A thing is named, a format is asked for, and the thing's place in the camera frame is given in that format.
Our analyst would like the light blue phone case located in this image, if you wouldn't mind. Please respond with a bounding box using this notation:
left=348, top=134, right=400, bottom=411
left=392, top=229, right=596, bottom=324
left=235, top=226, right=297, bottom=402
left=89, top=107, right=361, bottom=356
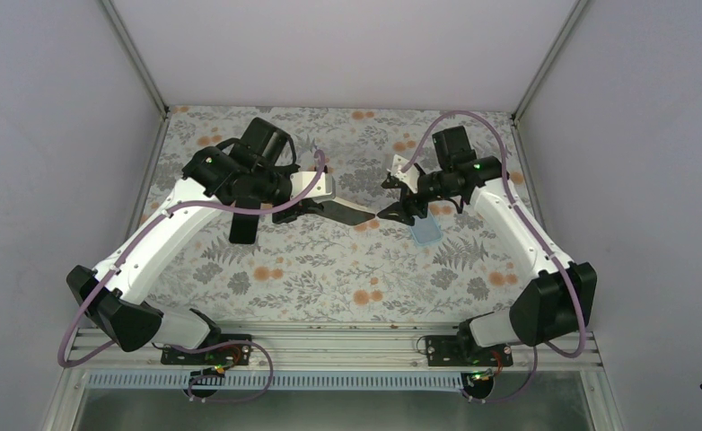
left=409, top=213, right=443, bottom=247

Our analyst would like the black smartphone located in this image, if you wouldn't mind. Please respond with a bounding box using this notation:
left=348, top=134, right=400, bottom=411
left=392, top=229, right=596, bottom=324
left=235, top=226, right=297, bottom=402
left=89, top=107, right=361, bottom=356
left=320, top=198, right=376, bottom=226

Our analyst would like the black phone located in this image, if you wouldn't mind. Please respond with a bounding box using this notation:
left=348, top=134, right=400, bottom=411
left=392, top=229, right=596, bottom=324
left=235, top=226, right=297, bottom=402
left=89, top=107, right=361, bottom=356
left=228, top=198, right=261, bottom=245

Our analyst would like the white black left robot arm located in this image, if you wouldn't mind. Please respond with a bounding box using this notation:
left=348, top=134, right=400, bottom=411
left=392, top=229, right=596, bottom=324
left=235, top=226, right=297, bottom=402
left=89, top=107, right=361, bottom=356
left=66, top=118, right=335, bottom=364

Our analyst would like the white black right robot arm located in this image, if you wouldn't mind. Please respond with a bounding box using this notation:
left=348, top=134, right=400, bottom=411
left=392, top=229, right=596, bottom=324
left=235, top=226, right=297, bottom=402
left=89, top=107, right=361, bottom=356
left=378, top=127, right=597, bottom=365

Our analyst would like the floral patterned table mat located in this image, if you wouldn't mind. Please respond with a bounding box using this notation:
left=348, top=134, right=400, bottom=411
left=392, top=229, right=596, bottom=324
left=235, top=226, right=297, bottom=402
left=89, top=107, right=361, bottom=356
left=144, top=106, right=530, bottom=322

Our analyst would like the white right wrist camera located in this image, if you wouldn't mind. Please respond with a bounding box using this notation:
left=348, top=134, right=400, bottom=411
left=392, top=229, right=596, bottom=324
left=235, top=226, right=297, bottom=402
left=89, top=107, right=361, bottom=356
left=385, top=154, right=425, bottom=194

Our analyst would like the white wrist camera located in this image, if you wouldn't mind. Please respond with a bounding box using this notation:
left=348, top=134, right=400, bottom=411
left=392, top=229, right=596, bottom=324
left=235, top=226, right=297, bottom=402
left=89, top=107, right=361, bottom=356
left=290, top=172, right=337, bottom=202
left=385, top=154, right=425, bottom=194

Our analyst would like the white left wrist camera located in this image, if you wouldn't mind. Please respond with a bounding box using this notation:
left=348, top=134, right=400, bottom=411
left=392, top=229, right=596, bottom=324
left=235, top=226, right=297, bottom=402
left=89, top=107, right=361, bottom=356
left=290, top=172, right=337, bottom=202

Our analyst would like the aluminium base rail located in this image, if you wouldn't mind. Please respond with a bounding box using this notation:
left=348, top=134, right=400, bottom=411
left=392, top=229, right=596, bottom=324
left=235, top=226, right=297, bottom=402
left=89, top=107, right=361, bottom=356
left=67, top=321, right=603, bottom=372

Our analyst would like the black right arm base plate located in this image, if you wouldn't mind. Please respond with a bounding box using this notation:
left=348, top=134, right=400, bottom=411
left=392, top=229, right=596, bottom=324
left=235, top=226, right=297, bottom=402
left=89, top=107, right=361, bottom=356
left=424, top=335, right=513, bottom=367

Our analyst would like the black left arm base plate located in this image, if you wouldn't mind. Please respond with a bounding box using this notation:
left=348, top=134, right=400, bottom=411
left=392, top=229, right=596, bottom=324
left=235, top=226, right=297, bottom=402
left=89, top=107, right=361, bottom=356
left=160, top=334, right=252, bottom=368

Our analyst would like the aluminium frame post left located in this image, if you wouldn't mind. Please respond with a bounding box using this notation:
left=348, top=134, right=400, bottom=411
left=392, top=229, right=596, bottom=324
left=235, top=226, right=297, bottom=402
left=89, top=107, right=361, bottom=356
left=99, top=0, right=169, bottom=117

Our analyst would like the aluminium frame post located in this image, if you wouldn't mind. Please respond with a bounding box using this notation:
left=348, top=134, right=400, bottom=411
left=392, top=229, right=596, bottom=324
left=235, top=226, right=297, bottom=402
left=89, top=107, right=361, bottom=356
left=99, top=0, right=169, bottom=117
left=513, top=0, right=590, bottom=124

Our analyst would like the aluminium frame post right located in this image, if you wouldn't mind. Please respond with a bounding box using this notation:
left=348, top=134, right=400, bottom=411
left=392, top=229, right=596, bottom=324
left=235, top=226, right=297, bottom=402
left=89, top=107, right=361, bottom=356
left=513, top=0, right=590, bottom=124

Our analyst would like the white slotted cable duct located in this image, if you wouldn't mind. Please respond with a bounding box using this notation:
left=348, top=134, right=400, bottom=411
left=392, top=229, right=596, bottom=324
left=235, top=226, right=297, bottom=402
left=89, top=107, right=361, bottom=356
left=85, top=370, right=463, bottom=391

